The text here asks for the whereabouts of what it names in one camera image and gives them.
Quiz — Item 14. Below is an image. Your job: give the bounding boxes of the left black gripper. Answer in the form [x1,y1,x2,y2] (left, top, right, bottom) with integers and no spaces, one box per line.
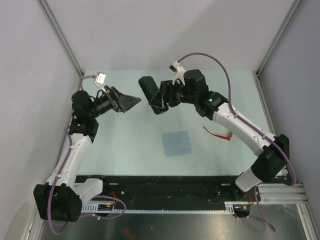
[88,85,141,119]

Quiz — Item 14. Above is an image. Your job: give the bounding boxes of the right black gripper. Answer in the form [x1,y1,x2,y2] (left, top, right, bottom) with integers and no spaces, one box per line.
[149,79,197,109]

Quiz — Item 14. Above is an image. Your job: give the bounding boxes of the black glasses case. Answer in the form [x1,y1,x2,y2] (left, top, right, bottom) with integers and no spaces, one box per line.
[138,76,169,115]

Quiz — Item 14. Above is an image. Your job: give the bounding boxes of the blue cleaning cloth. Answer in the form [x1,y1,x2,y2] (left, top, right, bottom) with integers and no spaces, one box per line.
[162,130,192,157]

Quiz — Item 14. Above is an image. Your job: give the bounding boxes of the red sunglasses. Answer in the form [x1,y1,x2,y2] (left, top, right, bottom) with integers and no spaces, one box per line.
[203,126,234,141]

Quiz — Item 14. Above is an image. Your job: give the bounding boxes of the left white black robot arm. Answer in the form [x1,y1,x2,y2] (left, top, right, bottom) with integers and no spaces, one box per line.
[33,85,141,222]

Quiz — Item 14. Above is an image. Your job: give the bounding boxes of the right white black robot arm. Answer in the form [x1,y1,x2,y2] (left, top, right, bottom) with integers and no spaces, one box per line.
[138,69,290,201]

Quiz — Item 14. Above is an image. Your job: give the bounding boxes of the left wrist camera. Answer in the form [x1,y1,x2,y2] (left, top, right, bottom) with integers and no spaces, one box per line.
[94,72,107,91]

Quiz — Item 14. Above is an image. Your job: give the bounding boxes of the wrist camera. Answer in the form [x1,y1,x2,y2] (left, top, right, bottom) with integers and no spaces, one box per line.
[94,72,107,91]
[169,61,186,85]

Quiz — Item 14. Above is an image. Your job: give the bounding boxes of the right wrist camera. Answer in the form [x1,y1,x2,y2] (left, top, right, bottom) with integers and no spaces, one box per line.
[169,61,186,85]

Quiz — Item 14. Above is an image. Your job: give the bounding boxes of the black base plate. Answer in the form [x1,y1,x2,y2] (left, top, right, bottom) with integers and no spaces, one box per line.
[75,175,262,211]

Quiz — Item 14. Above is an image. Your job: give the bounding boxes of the white cable duct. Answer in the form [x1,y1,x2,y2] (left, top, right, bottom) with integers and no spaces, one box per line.
[81,202,251,215]

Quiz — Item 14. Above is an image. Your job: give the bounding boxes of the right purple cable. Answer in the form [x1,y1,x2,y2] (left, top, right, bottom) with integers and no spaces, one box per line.
[177,52,297,233]

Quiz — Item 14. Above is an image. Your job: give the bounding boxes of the purple cable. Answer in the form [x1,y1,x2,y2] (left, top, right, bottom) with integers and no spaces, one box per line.
[48,74,127,235]
[177,52,297,233]

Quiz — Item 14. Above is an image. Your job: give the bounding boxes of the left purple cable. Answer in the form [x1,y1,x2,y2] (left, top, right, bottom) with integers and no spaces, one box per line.
[48,74,127,235]

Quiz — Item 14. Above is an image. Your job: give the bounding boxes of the aluminium rail frame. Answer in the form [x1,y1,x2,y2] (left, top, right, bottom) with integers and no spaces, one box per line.
[254,69,320,240]

